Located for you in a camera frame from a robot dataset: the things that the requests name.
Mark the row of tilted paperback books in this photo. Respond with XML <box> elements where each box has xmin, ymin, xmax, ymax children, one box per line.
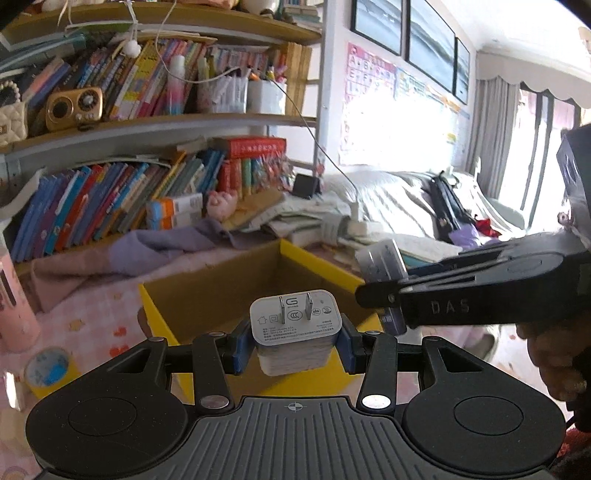
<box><xmin>21</xmin><ymin>39</ymin><xmax>209</xmax><ymax>121</ymax></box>

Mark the dusty pink cloth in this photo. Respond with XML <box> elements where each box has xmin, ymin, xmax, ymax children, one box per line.
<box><xmin>30</xmin><ymin>249</ymin><xmax>155</xmax><ymax>313</ymax></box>

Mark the pastel rainbow bottle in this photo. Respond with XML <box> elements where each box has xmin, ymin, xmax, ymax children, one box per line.
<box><xmin>167</xmin><ymin>55</ymin><xmax>187</xmax><ymax>116</ymax></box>

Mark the small framed seascape picture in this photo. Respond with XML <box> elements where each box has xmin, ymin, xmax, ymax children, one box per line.
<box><xmin>350</xmin><ymin>0</ymin><xmax>404</xmax><ymax>56</ymax></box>

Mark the yellow cardboard box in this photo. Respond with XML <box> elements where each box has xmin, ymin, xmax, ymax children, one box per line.
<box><xmin>139</xmin><ymin>239</ymin><xmax>386</xmax><ymax>407</ymax></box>

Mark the stack of flat workbooks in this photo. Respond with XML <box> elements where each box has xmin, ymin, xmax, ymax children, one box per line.
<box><xmin>355</xmin><ymin>233</ymin><xmax>463</xmax><ymax>278</ymax></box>

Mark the gold retro radio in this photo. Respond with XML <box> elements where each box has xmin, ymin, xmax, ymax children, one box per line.
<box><xmin>45</xmin><ymin>87</ymin><xmax>103</xmax><ymax>133</ymax></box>

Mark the large framed seascape picture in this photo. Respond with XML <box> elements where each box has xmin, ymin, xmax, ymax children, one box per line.
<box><xmin>406</xmin><ymin>0</ymin><xmax>457</xmax><ymax>93</ymax></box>

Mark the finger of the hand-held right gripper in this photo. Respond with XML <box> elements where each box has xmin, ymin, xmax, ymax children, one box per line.
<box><xmin>355</xmin><ymin>265</ymin><xmax>523</xmax><ymax>326</ymax></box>
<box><xmin>407</xmin><ymin>237</ymin><xmax>528</xmax><ymax>281</ymax></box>

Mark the cream quilted pearl handbag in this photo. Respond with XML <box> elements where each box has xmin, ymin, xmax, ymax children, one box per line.
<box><xmin>0</xmin><ymin>80</ymin><xmax>29</xmax><ymax>147</ymax></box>

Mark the white power strip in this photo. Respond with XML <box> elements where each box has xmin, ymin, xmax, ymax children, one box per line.
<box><xmin>339</xmin><ymin>198</ymin><xmax>385</xmax><ymax>237</ymax></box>

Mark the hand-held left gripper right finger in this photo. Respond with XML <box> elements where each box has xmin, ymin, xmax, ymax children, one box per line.
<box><xmin>339</xmin><ymin>319</ymin><xmax>497</xmax><ymax>412</ymax></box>

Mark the red flat box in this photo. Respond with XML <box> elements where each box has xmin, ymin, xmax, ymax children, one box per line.
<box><xmin>225</xmin><ymin>137</ymin><xmax>287</xmax><ymax>160</ymax></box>

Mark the black backpack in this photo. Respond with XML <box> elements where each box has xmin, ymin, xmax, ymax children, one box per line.
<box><xmin>427</xmin><ymin>173</ymin><xmax>477</xmax><ymax>241</ymax></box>

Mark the white charger plug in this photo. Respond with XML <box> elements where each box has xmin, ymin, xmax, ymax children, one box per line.
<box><xmin>249</xmin><ymin>292</ymin><xmax>343</xmax><ymax>377</ymax></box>

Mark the narrow framed seascape picture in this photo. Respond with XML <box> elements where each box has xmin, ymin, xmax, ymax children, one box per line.
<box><xmin>455</xmin><ymin>37</ymin><xmax>472</xmax><ymax>105</ymax></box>

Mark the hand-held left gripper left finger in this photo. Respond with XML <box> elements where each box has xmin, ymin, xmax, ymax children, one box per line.
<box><xmin>95</xmin><ymin>320</ymin><xmax>254</xmax><ymax>415</ymax></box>

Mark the person's right hand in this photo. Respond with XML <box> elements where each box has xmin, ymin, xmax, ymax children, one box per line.
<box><xmin>516</xmin><ymin>322</ymin><xmax>591</xmax><ymax>407</ymax></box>

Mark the pile of loose papers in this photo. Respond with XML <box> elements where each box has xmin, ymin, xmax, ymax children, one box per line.
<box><xmin>226</xmin><ymin>188</ymin><xmax>352</xmax><ymax>241</ymax></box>

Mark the wooden bookshelf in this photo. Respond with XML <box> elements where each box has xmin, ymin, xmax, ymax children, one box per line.
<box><xmin>0</xmin><ymin>0</ymin><xmax>325</xmax><ymax>265</ymax></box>

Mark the clear pen holder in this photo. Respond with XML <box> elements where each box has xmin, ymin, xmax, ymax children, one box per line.
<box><xmin>198</xmin><ymin>76</ymin><xmax>248</xmax><ymax>114</ymax></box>

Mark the grey curtain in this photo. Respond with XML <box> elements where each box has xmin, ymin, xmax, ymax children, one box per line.
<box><xmin>471</xmin><ymin>46</ymin><xmax>591</xmax><ymax>219</ymax></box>

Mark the white pen holder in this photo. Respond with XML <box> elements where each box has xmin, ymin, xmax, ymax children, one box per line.
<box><xmin>247</xmin><ymin>78</ymin><xmax>288</xmax><ymax>115</ymax></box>

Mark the yellow tape roll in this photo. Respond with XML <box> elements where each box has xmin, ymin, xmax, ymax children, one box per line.
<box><xmin>24</xmin><ymin>346</ymin><xmax>83</xmax><ymax>401</ymax></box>

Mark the pink pig plush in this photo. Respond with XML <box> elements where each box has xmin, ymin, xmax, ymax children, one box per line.
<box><xmin>206</xmin><ymin>191</ymin><xmax>241</xmax><ymax>220</ymax></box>

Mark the orange blue white carton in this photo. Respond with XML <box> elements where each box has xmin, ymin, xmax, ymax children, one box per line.
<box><xmin>168</xmin><ymin>211</ymin><xmax>204</xmax><ymax>230</ymax></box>
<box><xmin>147</xmin><ymin>194</ymin><xmax>204</xmax><ymax>217</ymax></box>

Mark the purple plush toy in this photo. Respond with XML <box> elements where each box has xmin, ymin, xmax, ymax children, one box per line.
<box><xmin>450</xmin><ymin>226</ymin><xmax>484</xmax><ymax>248</ymax></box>

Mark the row of thin picture books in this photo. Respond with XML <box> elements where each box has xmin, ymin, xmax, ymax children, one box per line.
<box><xmin>217</xmin><ymin>156</ymin><xmax>295</xmax><ymax>195</ymax></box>

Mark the pink alphabet poster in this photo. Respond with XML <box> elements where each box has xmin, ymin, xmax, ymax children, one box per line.
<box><xmin>346</xmin><ymin>42</ymin><xmax>398</xmax><ymax>101</ymax></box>

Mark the row of blue spined books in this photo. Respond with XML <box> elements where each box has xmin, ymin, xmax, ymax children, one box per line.
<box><xmin>9</xmin><ymin>148</ymin><xmax>227</xmax><ymax>264</ymax></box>

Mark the grey striped sofa cover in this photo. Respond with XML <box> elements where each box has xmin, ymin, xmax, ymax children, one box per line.
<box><xmin>323</xmin><ymin>168</ymin><xmax>527</xmax><ymax>246</ymax></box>

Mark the pink checked tablecloth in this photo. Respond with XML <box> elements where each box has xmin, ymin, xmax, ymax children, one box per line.
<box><xmin>0</xmin><ymin>240</ymin><xmax>550</xmax><ymax>467</ymax></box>

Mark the pink cartoon tumbler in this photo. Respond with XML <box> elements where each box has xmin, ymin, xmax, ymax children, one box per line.
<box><xmin>0</xmin><ymin>251</ymin><xmax>41</xmax><ymax>354</ymax></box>

